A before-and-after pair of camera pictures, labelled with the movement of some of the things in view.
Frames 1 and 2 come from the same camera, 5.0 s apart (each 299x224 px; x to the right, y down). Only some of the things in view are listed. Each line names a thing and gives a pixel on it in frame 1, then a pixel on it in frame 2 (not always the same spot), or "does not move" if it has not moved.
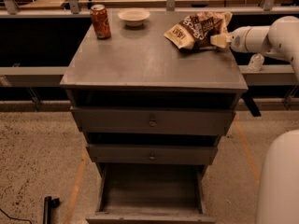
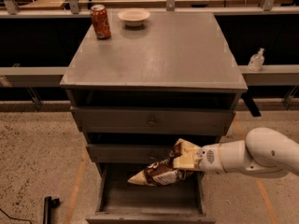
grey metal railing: (34, 77) does not move
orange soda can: (100, 21) does not move
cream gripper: (237, 39) → (207, 158)
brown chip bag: (195, 30) → (161, 171)
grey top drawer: (152, 121) does not move
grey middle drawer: (150, 154) does not move
